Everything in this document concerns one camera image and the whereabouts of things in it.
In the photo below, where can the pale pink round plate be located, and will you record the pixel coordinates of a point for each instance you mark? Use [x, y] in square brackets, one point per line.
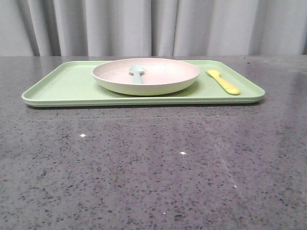
[160, 76]

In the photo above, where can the light blue plastic spoon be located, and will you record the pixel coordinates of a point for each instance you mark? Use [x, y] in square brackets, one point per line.
[137, 71]

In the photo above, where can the yellow plastic fork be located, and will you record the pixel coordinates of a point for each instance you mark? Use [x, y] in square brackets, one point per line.
[228, 87]

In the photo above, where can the light green plastic tray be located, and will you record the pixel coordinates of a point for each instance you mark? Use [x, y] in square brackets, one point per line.
[73, 84]

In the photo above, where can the grey pleated curtain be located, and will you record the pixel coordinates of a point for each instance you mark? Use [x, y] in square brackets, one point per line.
[126, 28]

